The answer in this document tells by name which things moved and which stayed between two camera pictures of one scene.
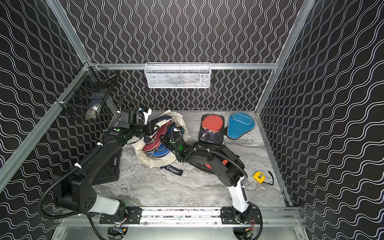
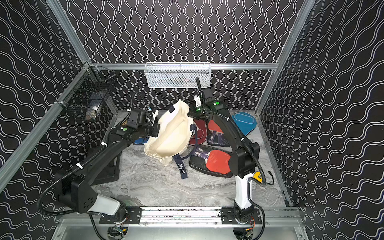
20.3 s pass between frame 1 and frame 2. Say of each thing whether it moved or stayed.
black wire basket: stayed
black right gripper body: moved
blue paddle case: moved
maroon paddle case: moved
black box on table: stayed
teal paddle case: stayed
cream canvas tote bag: moved
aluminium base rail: stayed
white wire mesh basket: stayed
